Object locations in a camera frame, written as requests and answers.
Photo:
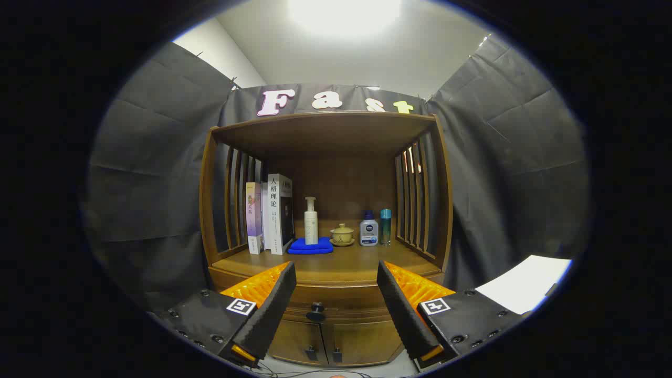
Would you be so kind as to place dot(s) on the purple book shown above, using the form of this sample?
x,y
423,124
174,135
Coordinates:
x,y
253,215

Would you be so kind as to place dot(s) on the blue folded cloth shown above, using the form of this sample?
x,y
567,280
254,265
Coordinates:
x,y
315,248

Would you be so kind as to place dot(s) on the yellow lidded teacup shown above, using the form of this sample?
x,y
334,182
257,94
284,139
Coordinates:
x,y
342,233

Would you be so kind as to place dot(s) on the thin white book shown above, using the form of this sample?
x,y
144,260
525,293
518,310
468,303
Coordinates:
x,y
264,220

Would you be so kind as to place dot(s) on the brown wooden countertop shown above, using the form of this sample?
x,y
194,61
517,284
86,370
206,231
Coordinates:
x,y
357,262

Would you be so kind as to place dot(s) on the white pump bottle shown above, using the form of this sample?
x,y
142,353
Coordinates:
x,y
311,226

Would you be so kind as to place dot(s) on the black drawer knob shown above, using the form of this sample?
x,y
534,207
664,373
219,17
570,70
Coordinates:
x,y
316,314

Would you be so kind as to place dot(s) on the brown wooden drawer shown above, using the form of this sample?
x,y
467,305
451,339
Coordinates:
x,y
346,304

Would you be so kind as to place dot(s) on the brown wooden cabinet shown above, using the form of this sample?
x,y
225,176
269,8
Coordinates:
x,y
325,136

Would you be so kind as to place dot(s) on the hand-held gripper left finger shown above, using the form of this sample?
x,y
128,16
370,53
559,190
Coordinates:
x,y
270,315

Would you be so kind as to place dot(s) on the thick white book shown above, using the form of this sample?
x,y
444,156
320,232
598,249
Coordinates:
x,y
274,220

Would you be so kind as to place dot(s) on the white blue-capped cleanser bottle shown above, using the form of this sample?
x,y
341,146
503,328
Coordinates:
x,y
368,231

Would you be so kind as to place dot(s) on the teal bottle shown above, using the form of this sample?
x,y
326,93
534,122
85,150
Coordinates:
x,y
385,226

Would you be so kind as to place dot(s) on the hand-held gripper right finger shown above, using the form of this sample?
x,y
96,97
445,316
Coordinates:
x,y
404,315

